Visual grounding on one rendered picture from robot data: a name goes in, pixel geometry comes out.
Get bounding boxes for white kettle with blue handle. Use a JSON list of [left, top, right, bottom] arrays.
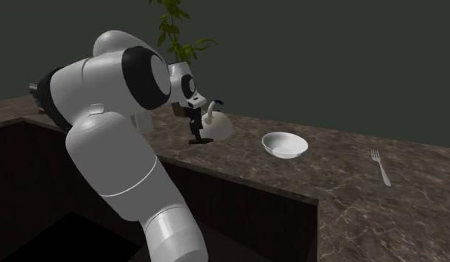
[[200, 99, 234, 142]]

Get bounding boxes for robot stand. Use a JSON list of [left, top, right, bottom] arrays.
[[0, 211, 143, 262]]

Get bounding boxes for silver fork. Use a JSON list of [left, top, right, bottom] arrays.
[[370, 149, 393, 188]]

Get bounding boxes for white bowl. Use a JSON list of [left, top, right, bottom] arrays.
[[261, 131, 309, 160]]

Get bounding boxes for green potted plant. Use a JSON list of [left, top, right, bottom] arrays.
[[148, 0, 219, 118]]

